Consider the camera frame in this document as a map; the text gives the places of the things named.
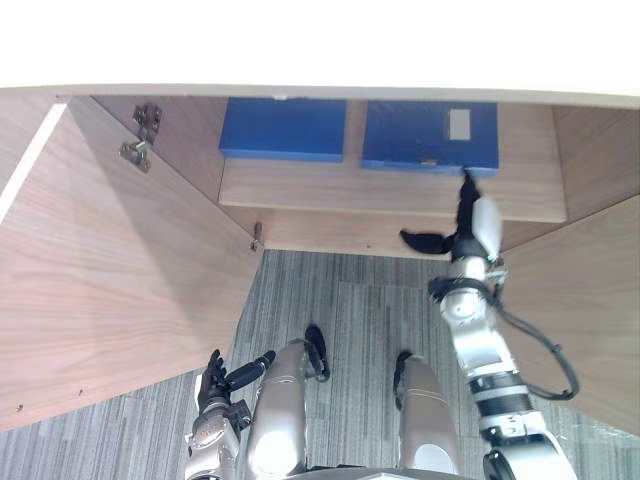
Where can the wide wooden cabinet door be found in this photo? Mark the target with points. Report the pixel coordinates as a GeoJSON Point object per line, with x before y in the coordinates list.
{"type": "Point", "coordinates": [125, 280]}

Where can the plain blue folder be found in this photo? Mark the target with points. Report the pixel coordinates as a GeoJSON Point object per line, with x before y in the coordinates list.
{"type": "Point", "coordinates": [280, 130]}

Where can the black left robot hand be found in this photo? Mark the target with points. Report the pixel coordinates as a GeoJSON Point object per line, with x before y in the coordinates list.
{"type": "Point", "coordinates": [215, 380]}

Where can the silver robot leg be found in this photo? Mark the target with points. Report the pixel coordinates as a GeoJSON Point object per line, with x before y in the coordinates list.
{"type": "Point", "coordinates": [425, 410]}
{"type": "Point", "coordinates": [280, 400]}

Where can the wooden cabinet shelf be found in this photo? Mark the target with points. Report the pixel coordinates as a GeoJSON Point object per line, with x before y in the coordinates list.
{"type": "Point", "coordinates": [350, 192]}

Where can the wooden office cabinet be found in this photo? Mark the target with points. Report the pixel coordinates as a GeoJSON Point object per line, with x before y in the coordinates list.
{"type": "Point", "coordinates": [195, 135]}

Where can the narrow wooden cabinet door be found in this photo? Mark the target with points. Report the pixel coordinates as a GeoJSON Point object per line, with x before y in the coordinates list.
{"type": "Point", "coordinates": [590, 300]}

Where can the dark robot foot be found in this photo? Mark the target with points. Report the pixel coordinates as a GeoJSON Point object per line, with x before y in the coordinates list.
{"type": "Point", "coordinates": [316, 345]}
{"type": "Point", "coordinates": [401, 372]}

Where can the dark right robot foot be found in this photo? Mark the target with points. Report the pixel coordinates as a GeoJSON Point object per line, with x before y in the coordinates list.
{"type": "Point", "coordinates": [401, 372]}

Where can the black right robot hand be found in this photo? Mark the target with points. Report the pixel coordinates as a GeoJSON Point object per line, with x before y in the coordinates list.
{"type": "Point", "coordinates": [485, 225]}

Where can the silver left robot leg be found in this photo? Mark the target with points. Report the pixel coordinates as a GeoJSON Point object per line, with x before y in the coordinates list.
{"type": "Point", "coordinates": [280, 400]}

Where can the large metal door hinge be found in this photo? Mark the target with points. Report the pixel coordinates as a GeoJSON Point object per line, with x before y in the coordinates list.
{"type": "Point", "coordinates": [142, 135]}

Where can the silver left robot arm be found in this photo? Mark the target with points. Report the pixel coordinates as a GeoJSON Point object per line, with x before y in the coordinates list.
{"type": "Point", "coordinates": [210, 445]}

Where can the blue folder with white label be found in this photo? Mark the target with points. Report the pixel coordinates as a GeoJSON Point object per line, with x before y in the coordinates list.
{"type": "Point", "coordinates": [410, 135]}

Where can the small metal door hinge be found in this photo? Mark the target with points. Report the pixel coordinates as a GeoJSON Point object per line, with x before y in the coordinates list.
{"type": "Point", "coordinates": [256, 237]}

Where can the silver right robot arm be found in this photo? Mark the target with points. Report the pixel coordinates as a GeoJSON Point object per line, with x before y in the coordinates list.
{"type": "Point", "coordinates": [480, 340]}

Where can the dark left robot foot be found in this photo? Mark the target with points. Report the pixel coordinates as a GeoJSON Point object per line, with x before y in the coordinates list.
{"type": "Point", "coordinates": [316, 345]}

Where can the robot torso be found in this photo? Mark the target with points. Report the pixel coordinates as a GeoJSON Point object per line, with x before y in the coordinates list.
{"type": "Point", "coordinates": [390, 475]}

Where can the silver right robot leg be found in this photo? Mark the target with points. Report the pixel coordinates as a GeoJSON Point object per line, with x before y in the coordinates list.
{"type": "Point", "coordinates": [425, 410]}

